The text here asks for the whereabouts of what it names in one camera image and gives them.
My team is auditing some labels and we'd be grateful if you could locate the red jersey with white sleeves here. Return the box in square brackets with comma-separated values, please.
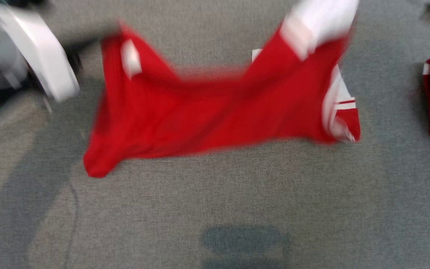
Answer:
[83, 22, 361, 179]

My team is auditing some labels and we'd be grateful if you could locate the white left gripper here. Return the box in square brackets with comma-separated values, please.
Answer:
[0, 0, 80, 103]

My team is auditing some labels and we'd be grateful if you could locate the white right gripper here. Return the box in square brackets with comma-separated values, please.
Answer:
[280, 0, 359, 60]

